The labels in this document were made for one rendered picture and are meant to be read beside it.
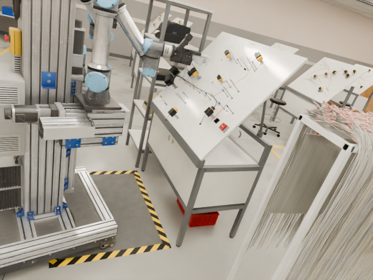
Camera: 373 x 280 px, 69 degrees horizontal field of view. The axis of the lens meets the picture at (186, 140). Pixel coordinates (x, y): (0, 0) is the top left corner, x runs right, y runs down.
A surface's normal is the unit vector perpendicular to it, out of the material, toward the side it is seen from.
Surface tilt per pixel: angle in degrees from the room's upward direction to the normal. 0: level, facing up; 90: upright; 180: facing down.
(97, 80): 98
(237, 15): 90
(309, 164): 90
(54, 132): 90
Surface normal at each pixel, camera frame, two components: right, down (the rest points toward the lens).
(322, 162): 0.25, 0.46
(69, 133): 0.55, 0.47
